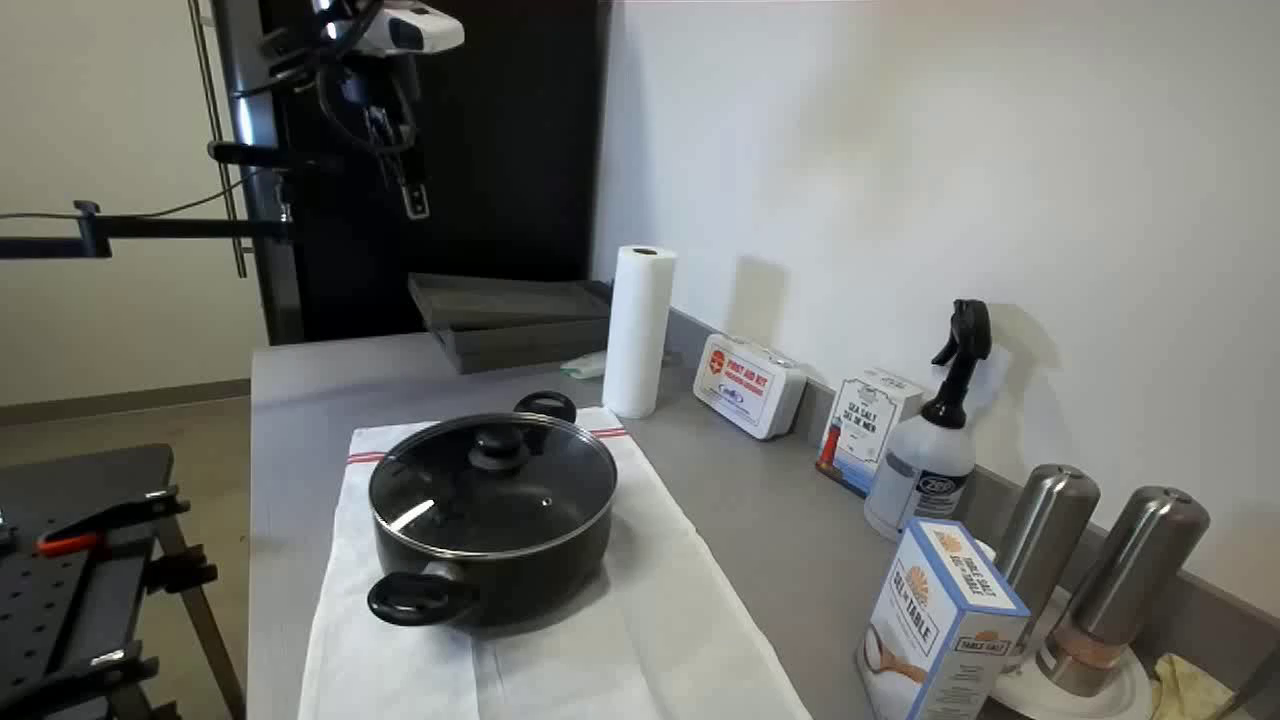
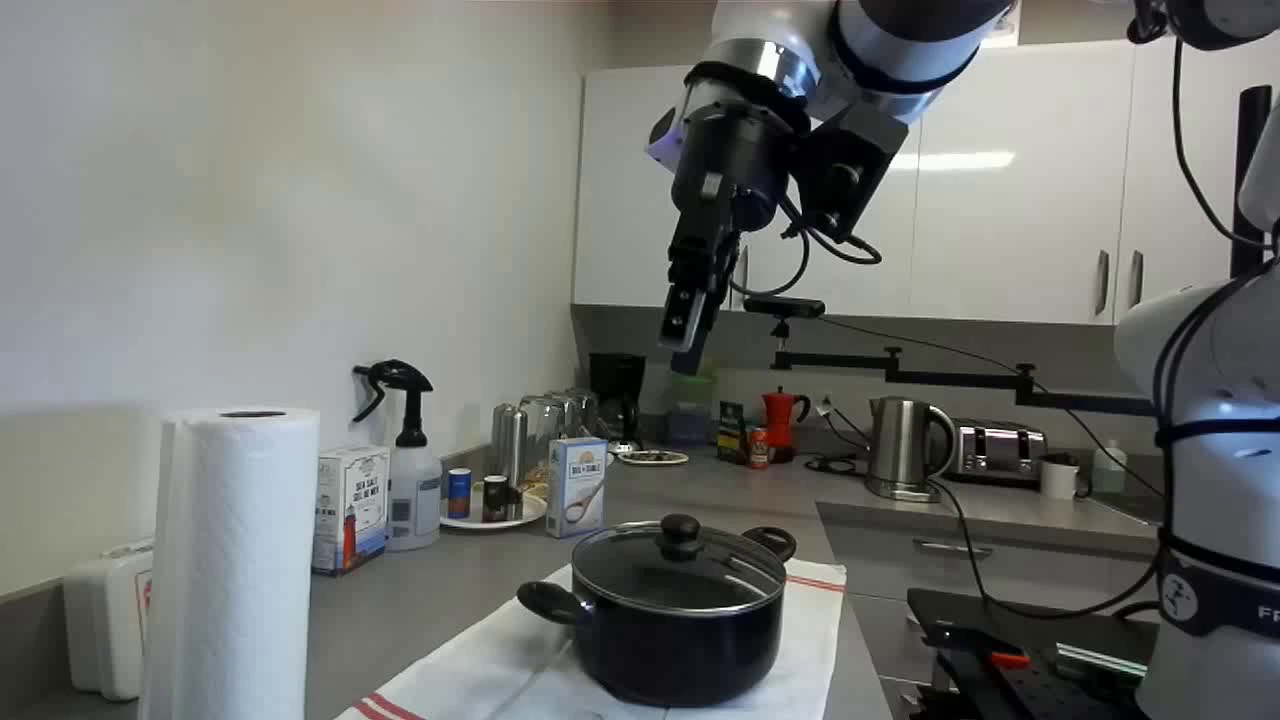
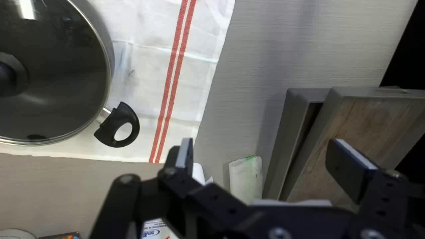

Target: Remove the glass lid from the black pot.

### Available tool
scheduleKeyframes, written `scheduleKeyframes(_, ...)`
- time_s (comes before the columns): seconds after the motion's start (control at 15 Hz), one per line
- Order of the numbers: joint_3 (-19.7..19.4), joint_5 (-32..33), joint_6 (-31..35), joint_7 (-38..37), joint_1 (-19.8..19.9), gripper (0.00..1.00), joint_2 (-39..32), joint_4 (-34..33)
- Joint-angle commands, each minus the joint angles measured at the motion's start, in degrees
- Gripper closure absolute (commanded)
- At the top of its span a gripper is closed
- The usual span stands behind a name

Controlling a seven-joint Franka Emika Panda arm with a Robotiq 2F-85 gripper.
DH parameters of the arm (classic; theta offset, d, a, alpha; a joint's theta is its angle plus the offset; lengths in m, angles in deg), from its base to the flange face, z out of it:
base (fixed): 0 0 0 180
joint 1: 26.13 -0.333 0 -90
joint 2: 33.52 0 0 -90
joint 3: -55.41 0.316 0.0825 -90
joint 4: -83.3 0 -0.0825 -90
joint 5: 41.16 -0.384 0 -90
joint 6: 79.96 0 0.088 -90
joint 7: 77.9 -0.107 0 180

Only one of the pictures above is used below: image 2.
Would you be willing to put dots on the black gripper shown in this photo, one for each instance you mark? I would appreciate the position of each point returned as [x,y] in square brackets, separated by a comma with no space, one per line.
[728,161]

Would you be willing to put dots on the red moka pot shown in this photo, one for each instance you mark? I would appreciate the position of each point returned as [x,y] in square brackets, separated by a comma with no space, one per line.
[783,426]

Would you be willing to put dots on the black cooking pot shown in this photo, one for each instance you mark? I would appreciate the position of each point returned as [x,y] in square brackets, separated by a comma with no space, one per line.
[674,646]

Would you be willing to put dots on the green container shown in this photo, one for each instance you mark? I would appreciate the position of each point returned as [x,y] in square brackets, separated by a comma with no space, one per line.
[689,407]

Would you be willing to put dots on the black coffee machine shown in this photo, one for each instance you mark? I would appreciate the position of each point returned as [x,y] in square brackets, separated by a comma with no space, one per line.
[616,393]

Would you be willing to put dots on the flat dish with items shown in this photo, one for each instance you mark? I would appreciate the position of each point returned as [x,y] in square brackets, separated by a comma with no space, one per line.
[651,456]

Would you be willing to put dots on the steel canister set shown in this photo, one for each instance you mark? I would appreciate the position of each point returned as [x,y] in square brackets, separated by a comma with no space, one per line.
[533,434]

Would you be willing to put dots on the white carton with blue print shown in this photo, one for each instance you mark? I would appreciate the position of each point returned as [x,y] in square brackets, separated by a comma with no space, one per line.
[577,487]

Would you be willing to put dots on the stainless steel electric kettle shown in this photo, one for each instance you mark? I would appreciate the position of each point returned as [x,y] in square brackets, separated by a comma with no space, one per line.
[905,445]

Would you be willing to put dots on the white plate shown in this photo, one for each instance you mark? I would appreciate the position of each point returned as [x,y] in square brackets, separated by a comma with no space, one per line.
[525,517]

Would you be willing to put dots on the small dark jar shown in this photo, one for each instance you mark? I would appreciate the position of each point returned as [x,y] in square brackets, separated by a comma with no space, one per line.
[499,498]

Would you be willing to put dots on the small jar with blue label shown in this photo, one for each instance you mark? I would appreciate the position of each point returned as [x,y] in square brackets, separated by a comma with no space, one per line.
[456,493]

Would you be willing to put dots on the silver toaster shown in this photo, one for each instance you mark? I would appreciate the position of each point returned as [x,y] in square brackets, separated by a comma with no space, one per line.
[1002,454]

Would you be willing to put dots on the spray bottle with black trigger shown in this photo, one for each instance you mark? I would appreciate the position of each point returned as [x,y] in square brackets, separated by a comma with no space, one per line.
[412,493]

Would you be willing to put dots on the white mug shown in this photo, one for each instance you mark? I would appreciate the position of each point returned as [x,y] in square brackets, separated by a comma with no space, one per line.
[1059,483]

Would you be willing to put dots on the white carton with red print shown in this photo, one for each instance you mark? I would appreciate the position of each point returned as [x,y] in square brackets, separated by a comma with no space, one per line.
[350,514]

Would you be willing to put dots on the white towel with red stripes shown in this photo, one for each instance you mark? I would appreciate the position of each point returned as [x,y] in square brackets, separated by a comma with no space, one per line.
[466,665]

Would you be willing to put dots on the black device with orange button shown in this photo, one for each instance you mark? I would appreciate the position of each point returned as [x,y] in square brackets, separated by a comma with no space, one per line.
[1027,655]

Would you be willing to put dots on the white paper towel roll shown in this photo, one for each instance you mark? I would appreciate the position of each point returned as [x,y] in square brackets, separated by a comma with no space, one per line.
[234,562]

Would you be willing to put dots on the white plastic box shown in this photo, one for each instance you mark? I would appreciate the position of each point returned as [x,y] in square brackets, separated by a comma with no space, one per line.
[114,625]

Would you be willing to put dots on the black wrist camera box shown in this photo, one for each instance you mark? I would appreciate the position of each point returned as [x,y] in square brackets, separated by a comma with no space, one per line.
[846,161]

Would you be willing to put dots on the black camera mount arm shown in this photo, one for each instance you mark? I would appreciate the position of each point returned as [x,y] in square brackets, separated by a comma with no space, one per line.
[963,376]

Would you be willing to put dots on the white wall cabinet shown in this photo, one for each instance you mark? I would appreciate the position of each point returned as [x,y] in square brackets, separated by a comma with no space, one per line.
[1015,224]

